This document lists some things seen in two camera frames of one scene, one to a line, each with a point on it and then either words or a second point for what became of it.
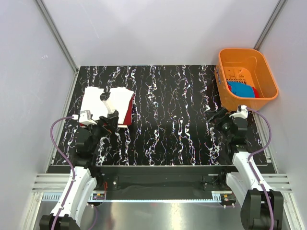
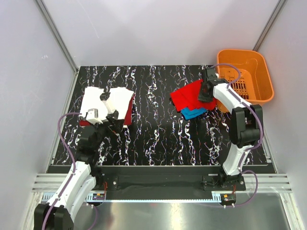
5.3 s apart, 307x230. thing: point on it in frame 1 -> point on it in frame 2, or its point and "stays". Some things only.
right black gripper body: [218, 116] -> [206, 96]
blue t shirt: [242, 90] -> [188, 113]
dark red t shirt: [128, 120] stays
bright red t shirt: [256, 93] -> [187, 97]
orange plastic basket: [249, 65] stays
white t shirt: [119, 98] stays
